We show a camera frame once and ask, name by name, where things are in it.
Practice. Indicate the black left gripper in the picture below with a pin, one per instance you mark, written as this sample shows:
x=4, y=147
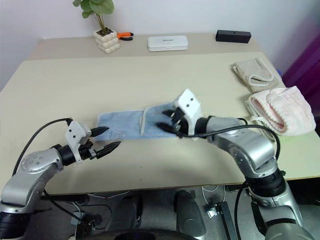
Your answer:
x=88, y=150

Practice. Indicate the black rectangular box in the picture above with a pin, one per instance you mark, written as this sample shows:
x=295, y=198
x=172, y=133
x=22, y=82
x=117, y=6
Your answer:
x=233, y=36

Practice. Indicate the dark grey rounded shape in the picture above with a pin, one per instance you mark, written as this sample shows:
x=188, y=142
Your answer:
x=130, y=211
x=187, y=212

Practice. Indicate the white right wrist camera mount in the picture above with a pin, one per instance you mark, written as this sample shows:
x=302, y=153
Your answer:
x=189, y=105

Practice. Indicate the pink folded towel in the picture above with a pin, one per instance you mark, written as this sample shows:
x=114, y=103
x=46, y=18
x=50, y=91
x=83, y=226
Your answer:
x=287, y=110

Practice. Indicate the orange black pliers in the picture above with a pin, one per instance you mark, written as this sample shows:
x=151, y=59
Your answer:
x=125, y=36

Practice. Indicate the black flat bar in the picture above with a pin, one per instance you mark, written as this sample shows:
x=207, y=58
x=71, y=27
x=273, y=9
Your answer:
x=226, y=220

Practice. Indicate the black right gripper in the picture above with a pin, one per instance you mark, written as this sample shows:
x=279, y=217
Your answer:
x=182, y=123

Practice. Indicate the beige folded towel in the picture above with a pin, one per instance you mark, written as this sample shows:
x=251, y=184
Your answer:
x=255, y=72

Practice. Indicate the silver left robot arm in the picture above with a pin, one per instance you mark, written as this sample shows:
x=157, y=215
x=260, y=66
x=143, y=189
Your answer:
x=30, y=162

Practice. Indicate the white flat case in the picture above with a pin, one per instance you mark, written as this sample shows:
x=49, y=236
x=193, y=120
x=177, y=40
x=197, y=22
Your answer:
x=167, y=43

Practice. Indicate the green leafy plant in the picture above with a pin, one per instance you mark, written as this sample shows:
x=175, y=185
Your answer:
x=96, y=10

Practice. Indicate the purple object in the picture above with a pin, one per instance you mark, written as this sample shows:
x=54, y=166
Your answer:
x=303, y=67

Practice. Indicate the light blue towel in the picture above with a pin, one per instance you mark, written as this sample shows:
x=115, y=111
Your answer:
x=125, y=122

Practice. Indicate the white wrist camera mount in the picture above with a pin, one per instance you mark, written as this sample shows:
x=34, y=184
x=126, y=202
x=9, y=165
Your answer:
x=189, y=105
x=74, y=133

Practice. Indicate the white bubble plant pot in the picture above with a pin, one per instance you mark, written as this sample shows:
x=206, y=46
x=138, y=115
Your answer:
x=107, y=41

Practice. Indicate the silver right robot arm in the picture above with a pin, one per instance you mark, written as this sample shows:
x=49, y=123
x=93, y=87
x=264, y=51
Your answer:
x=250, y=147

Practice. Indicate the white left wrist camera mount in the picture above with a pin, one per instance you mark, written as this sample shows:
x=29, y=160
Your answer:
x=74, y=133

